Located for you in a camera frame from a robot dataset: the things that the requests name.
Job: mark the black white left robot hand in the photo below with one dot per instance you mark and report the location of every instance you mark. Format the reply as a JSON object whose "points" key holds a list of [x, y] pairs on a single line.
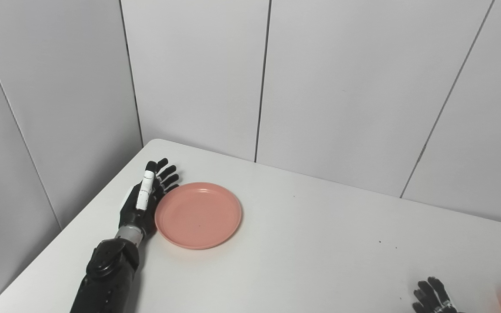
{"points": [[139, 208]]}

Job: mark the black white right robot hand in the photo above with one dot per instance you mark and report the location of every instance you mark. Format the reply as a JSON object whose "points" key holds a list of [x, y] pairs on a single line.
{"points": [[433, 298]]}

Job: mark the pink round plate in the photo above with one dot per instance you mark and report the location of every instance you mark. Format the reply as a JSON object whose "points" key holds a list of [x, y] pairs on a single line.
{"points": [[198, 216]]}

